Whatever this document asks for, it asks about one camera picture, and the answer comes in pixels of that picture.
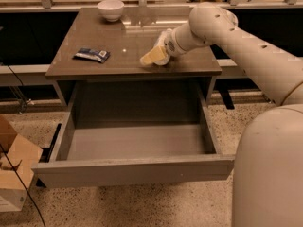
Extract open cardboard box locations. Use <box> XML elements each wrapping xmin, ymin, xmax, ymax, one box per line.
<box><xmin>0</xmin><ymin>115</ymin><xmax>43</xmax><ymax>212</ymax></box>

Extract black cable on left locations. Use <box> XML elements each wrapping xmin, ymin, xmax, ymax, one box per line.
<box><xmin>0</xmin><ymin>61</ymin><xmax>47</xmax><ymax>227</ymax></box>

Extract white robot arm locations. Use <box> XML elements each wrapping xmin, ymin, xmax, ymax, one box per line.
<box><xmin>140</xmin><ymin>2</ymin><xmax>303</xmax><ymax>227</ymax></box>

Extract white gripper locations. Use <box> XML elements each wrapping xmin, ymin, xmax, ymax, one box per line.
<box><xmin>140</xmin><ymin>28</ymin><xmax>185</xmax><ymax>66</ymax></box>

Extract white ceramic bowl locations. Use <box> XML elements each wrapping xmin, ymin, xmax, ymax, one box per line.
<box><xmin>97</xmin><ymin>0</ymin><xmax>124</xmax><ymax>22</ymax></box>

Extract long grey window ledge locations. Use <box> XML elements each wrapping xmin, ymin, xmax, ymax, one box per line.
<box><xmin>0</xmin><ymin>59</ymin><xmax>246</xmax><ymax>87</ymax></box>

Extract grey cabinet with glossy top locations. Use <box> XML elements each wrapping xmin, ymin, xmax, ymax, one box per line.
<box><xmin>46</xmin><ymin>8</ymin><xmax>221</xmax><ymax>129</ymax></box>

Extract dark blue snack packet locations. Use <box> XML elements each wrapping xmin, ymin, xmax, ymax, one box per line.
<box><xmin>74</xmin><ymin>48</ymin><xmax>110</xmax><ymax>63</ymax></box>

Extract open grey top drawer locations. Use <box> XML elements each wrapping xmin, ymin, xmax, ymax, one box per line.
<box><xmin>32</xmin><ymin>80</ymin><xmax>234</xmax><ymax>187</ymax></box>

